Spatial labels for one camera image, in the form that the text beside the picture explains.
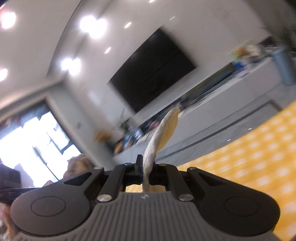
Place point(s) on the brown plush scrunchie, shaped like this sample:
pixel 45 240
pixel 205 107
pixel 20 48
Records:
pixel 78 165

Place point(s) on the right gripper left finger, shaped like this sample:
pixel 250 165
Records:
pixel 115 181

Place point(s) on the blue metal trash can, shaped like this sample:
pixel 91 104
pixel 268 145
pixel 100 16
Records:
pixel 284 63

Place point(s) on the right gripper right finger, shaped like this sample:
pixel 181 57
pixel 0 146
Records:
pixel 171 178

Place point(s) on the teddy bear figurine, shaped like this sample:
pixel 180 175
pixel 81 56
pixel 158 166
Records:
pixel 241 51

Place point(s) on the white marble tv console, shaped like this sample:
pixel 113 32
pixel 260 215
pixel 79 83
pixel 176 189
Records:
pixel 224 108

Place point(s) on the black wall television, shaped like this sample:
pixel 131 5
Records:
pixel 153 68

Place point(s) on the yellow checkered tablecloth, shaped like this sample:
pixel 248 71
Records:
pixel 263 159

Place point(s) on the beige round pad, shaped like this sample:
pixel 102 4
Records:
pixel 161 136

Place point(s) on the person's left hand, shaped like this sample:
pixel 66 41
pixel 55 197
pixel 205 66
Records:
pixel 11 229

